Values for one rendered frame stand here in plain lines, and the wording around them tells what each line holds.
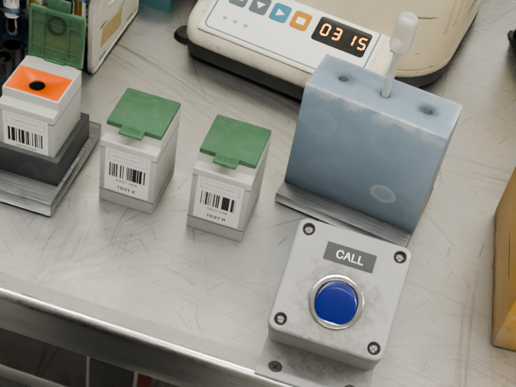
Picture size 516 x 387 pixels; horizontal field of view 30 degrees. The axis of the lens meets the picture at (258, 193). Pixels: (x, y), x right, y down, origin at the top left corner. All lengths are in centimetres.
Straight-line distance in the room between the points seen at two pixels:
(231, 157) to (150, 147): 6
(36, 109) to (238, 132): 13
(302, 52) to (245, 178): 17
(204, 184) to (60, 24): 14
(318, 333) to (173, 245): 14
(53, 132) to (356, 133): 20
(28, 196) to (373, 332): 25
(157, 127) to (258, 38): 17
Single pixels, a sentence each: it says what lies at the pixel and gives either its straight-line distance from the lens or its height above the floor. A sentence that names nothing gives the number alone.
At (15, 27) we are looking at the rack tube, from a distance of 80.
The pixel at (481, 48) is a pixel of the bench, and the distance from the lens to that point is 91.
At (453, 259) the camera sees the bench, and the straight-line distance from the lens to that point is 70.
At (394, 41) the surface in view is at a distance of 62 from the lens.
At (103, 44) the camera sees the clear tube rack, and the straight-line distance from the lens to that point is 79.
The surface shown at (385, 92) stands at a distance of 65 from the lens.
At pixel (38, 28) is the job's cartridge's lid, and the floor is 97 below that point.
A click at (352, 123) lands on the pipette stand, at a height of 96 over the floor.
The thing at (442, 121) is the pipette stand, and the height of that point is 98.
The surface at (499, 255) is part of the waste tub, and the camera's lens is 69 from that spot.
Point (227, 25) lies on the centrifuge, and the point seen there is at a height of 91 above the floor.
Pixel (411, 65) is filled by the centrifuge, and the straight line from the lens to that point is 80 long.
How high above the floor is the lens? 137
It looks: 44 degrees down
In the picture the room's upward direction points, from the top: 11 degrees clockwise
